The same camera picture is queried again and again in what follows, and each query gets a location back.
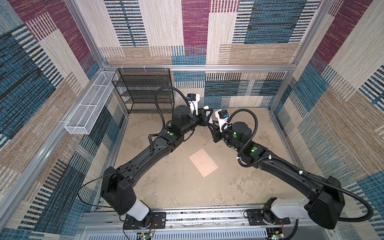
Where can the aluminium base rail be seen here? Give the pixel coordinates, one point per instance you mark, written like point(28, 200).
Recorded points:
point(201, 223)

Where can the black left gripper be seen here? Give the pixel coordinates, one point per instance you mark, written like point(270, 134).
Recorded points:
point(203, 121)

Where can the white wire mesh basket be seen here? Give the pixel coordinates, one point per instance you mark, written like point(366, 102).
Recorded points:
point(87, 112)

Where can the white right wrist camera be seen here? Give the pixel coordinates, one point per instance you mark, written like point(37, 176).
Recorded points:
point(223, 119)

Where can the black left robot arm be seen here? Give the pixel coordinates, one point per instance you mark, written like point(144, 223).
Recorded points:
point(117, 184)

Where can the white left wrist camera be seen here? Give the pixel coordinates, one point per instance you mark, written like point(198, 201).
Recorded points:
point(193, 100)

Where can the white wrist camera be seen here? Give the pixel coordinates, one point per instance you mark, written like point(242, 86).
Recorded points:
point(193, 100)
point(223, 119)

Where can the pink envelope with flap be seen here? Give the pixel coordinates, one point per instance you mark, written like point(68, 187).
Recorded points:
point(203, 162)

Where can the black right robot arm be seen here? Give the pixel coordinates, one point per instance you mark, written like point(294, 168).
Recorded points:
point(323, 198)

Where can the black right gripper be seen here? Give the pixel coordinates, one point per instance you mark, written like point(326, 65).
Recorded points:
point(215, 132)

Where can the black wire shelf rack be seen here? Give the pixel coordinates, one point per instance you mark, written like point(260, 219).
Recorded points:
point(137, 87)

